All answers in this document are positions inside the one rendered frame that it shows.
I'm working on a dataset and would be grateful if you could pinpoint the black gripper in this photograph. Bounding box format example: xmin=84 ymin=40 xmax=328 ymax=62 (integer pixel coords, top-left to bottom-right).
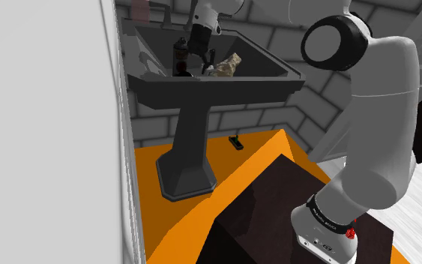
xmin=187 ymin=24 xmax=217 ymax=76

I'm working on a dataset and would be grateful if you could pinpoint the beige rough lump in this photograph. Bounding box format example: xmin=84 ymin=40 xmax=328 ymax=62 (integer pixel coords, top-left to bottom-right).
xmin=210 ymin=52 xmax=243 ymax=78

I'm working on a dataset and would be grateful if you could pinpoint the dark bottle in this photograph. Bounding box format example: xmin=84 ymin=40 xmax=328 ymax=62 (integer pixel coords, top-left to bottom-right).
xmin=172 ymin=37 xmax=194 ymax=78

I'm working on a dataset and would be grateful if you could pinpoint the pale red cup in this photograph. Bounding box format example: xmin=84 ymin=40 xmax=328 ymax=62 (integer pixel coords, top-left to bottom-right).
xmin=130 ymin=0 xmax=151 ymax=23

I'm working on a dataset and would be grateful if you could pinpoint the small black flat thing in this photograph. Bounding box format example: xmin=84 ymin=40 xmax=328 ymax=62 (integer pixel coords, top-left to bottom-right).
xmin=228 ymin=134 xmax=245 ymax=152

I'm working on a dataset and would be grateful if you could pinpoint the dark robot stand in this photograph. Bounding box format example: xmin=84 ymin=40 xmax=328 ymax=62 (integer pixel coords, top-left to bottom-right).
xmin=195 ymin=153 xmax=394 ymax=264

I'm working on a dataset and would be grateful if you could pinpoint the grey pedestal sink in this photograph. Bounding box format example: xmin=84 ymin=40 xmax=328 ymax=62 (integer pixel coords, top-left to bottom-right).
xmin=120 ymin=7 xmax=307 ymax=203

